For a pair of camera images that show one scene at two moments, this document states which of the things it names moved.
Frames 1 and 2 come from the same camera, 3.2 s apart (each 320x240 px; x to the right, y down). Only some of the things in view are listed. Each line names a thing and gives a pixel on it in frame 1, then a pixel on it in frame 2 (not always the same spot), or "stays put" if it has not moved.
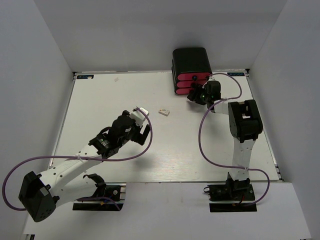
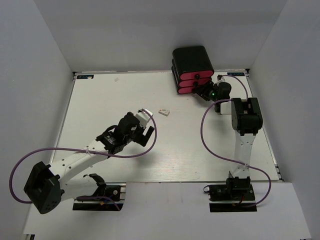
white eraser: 165,112 stays put
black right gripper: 199,89 -> 203,90
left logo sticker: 85,77 stays put
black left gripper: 140,138 stays put
